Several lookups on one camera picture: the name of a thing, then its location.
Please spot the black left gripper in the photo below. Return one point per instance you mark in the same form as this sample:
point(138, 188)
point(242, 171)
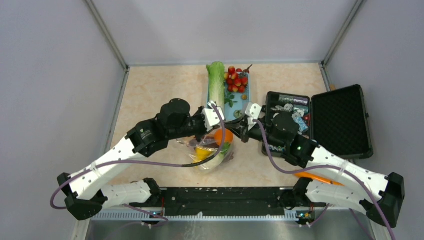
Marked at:
point(199, 113)

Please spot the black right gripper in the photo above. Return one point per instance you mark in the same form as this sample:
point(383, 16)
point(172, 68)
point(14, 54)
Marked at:
point(242, 123)

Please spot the dark red toy eggplant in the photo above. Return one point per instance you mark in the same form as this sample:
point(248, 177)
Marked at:
point(206, 142)

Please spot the clear zip bag pink dots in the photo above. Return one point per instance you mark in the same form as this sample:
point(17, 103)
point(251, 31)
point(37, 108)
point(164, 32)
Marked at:
point(190, 152)

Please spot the yellow toy bell pepper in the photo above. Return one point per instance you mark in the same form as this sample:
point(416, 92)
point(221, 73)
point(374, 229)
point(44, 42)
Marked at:
point(202, 153)

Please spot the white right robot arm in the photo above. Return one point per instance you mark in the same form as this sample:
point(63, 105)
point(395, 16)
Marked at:
point(378, 196)

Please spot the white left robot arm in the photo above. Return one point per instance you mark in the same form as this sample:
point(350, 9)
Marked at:
point(88, 191)

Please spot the light blue plastic basket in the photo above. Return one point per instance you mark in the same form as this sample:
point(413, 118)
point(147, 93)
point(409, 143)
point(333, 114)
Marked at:
point(234, 101)

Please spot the green toy leaf sprig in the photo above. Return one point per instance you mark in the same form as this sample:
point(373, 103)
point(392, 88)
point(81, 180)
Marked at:
point(229, 100)

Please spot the blue green chip row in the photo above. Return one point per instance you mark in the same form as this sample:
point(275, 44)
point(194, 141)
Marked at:
point(286, 99)

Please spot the green white toy cabbage stalk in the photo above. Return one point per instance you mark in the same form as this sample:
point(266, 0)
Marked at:
point(216, 86)

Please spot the purple chip row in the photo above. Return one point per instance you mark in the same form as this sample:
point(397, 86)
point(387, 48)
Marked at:
point(301, 101)

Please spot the light blue chip stack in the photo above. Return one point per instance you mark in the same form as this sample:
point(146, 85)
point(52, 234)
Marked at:
point(303, 127)

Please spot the black poker chip case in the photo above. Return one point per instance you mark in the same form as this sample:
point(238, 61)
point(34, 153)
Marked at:
point(337, 120)

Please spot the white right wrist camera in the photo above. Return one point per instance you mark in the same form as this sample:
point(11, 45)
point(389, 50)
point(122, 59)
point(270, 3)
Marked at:
point(252, 111)

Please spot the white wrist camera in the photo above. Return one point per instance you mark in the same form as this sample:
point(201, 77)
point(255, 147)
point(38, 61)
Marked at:
point(213, 115)
point(252, 111)

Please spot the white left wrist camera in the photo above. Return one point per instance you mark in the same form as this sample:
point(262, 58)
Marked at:
point(213, 115)

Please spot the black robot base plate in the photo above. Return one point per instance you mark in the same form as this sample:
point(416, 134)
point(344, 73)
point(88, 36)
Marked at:
point(226, 201)

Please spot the orange handled tool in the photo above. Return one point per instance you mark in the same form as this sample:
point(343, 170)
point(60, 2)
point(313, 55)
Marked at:
point(317, 178)

